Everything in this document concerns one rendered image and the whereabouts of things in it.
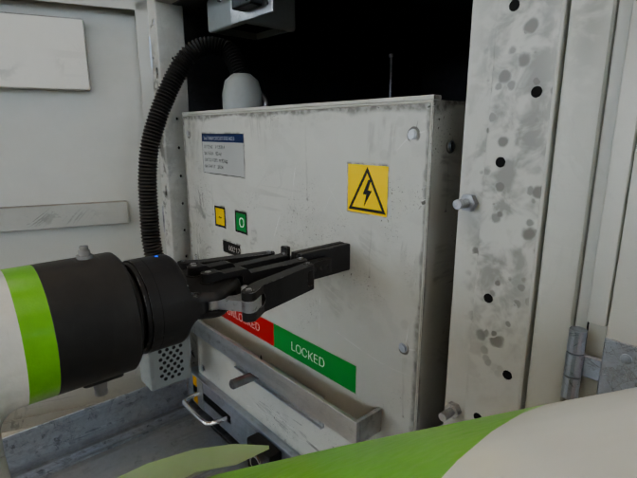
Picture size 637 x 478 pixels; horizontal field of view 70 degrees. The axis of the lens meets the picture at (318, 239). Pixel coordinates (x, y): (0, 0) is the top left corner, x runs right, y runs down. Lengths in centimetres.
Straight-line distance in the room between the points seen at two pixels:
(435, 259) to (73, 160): 66
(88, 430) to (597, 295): 79
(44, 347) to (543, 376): 35
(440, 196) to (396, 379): 20
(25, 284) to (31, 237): 60
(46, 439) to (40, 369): 57
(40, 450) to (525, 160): 81
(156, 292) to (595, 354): 31
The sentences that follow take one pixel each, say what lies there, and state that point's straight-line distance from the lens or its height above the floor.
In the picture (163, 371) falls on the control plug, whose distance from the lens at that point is 82.
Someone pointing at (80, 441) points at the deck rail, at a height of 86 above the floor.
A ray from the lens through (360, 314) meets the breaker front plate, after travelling 51.
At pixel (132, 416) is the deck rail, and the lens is 94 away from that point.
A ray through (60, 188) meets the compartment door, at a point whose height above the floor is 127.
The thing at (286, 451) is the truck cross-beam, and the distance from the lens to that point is 71.
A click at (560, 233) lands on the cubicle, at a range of 37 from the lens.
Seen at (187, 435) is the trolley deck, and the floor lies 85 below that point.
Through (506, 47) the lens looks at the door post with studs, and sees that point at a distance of 39.
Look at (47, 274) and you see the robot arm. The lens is 35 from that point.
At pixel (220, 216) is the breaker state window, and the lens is 72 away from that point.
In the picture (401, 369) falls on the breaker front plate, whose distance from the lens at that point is 50.
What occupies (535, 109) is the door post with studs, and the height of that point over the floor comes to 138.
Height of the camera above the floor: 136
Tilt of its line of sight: 13 degrees down
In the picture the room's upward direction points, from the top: straight up
